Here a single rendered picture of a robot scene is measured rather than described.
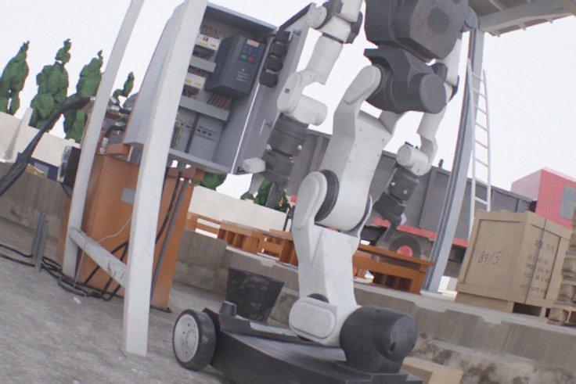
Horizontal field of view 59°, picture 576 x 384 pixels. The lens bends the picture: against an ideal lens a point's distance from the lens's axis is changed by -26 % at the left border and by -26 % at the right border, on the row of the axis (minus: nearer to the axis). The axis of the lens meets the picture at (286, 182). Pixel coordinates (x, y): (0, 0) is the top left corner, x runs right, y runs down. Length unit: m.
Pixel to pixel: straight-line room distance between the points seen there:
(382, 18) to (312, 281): 0.76
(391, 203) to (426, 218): 8.68
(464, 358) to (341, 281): 1.09
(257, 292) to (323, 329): 2.02
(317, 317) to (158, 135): 0.65
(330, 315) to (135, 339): 0.55
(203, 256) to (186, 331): 2.99
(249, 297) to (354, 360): 2.13
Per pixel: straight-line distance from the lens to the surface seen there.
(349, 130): 1.79
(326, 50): 1.68
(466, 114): 9.05
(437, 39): 1.78
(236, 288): 3.62
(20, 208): 4.43
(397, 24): 1.75
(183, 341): 1.86
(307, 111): 1.68
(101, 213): 2.71
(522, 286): 4.67
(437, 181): 10.75
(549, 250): 4.88
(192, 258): 4.78
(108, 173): 2.70
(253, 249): 6.05
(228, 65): 2.39
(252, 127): 2.34
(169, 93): 1.81
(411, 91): 1.66
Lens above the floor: 0.44
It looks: 6 degrees up
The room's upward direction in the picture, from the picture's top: 16 degrees clockwise
